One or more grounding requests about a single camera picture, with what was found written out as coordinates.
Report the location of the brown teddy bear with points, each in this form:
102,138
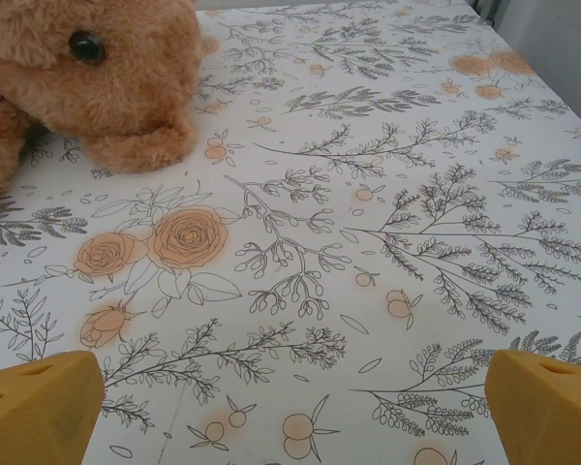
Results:
101,97

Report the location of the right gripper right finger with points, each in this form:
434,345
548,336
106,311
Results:
542,412

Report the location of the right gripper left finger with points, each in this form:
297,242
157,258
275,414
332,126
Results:
39,412

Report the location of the floral printed table mat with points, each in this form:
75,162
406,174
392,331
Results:
319,242

